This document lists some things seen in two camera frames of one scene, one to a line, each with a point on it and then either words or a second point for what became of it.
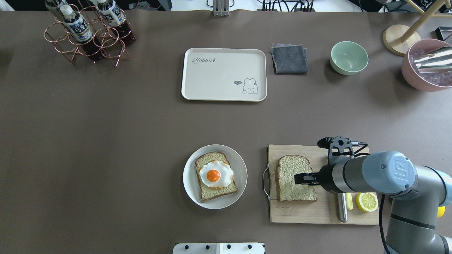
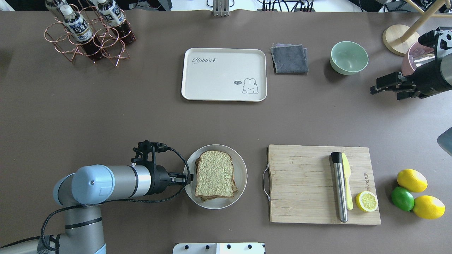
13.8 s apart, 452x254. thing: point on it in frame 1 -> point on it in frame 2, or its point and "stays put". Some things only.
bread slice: [288, 166] -> [214, 175]
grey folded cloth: [290, 59] stays put
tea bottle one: [82, 31] stays put
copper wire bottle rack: [84, 31] stays put
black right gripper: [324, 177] -> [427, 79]
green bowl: [347, 58] stays put
